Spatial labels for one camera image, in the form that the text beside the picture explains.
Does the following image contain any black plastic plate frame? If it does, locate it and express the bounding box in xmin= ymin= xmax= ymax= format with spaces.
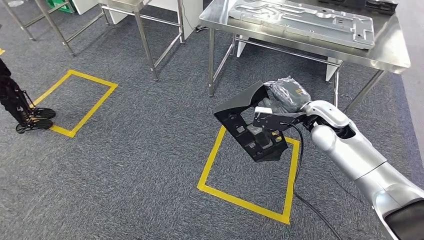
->
xmin=213 ymin=80 xmax=289 ymax=164

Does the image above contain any stainless steel workbench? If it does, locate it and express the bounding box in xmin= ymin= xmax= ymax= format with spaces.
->
xmin=198 ymin=0 xmax=412 ymax=111

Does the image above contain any black plastic part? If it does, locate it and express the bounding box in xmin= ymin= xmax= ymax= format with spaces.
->
xmin=317 ymin=0 xmax=399 ymax=16

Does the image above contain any grey stamped metal panel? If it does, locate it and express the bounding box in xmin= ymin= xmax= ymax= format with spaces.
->
xmin=227 ymin=0 xmax=376 ymax=51

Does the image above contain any green crate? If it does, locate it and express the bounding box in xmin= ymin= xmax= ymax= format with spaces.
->
xmin=45 ymin=0 xmax=76 ymax=15

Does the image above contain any black humanoid robot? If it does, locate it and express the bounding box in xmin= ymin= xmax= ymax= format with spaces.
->
xmin=0 ymin=57 xmax=57 ymax=135

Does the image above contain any black camera bracket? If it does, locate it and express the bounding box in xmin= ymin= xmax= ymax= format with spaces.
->
xmin=252 ymin=110 xmax=308 ymax=132

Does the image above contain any thick black cable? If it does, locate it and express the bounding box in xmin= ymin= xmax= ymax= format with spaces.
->
xmin=287 ymin=121 xmax=345 ymax=240

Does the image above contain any steel frame table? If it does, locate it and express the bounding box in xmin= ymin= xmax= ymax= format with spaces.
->
xmin=0 ymin=0 xmax=110 ymax=57
xmin=97 ymin=0 xmax=186 ymax=82

